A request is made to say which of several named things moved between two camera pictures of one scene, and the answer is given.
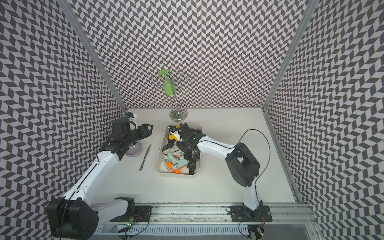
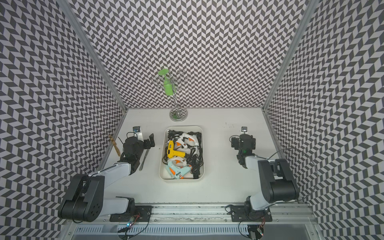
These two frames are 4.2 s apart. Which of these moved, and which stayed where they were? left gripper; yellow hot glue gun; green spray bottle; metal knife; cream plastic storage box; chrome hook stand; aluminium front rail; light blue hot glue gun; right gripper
Moved: yellow hot glue gun; cream plastic storage box; right gripper; left gripper; light blue hot glue gun
Stayed: green spray bottle; aluminium front rail; metal knife; chrome hook stand
